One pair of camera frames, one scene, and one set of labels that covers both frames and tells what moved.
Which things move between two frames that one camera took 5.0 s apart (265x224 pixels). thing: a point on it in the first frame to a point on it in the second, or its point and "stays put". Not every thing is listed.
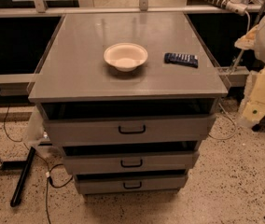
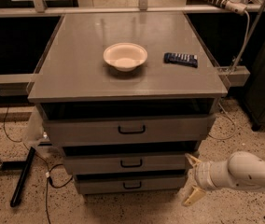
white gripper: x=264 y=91 to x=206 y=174
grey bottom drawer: x=162 y=183 stays put
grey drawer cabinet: x=128 y=97 stays put
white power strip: x=233 y=3 stays put
